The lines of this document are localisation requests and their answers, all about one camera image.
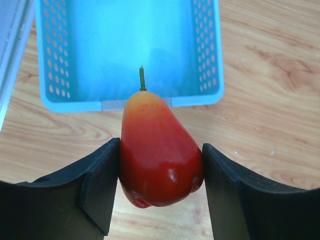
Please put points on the light blue plastic basket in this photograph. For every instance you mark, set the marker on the light blue plastic basket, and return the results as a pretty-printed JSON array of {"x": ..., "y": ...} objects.
[{"x": 90, "y": 52}]

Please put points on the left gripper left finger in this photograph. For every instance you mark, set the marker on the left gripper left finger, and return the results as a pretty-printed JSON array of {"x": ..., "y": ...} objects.
[{"x": 73, "y": 203}]

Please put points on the orange fake fruit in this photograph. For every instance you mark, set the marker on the orange fake fruit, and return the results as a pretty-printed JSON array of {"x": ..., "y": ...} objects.
[{"x": 160, "y": 163}]

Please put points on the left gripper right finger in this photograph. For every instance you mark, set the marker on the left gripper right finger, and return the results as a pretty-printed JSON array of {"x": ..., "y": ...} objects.
[{"x": 244, "y": 205}]

